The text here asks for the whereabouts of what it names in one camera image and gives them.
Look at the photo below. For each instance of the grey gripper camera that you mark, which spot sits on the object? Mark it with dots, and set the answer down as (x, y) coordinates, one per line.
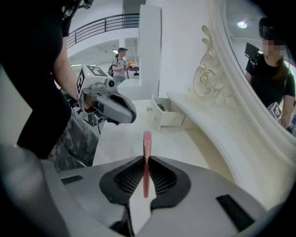
(99, 119)
(111, 83)

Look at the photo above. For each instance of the green round jar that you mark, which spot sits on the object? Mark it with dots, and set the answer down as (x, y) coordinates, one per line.
(160, 107)

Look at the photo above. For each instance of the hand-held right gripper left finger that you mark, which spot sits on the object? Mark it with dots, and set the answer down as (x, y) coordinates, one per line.
(92, 208)

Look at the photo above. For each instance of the black metal railing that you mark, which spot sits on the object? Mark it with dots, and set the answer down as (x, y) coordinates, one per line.
(104, 25)

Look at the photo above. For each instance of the person's left forearm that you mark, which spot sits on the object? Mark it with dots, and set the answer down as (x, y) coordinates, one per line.
(64, 74)

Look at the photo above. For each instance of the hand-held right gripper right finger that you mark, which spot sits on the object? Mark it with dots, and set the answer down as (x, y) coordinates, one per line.
(208, 208)

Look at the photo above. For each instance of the pink translucent lip gloss tube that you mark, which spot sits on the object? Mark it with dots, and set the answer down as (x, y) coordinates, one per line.
(146, 150)

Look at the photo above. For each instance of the dark grey worn pack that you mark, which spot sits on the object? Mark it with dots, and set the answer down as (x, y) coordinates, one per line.
(76, 7)

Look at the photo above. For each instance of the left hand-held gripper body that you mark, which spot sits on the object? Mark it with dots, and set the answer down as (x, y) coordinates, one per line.
(81, 83)

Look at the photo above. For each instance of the small white drawer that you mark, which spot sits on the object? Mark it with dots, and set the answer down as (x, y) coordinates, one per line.
(166, 118)

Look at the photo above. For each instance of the person's camouflage trousers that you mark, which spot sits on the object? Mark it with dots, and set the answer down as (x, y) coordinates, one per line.
(76, 143)

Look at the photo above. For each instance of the person's left hand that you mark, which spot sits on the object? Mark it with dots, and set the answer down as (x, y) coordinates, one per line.
(89, 103)

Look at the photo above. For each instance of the person's black shirt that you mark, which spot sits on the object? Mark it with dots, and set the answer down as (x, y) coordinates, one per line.
(23, 69)

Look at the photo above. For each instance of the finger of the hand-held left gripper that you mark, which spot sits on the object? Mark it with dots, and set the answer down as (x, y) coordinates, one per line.
(123, 98)
(115, 116)

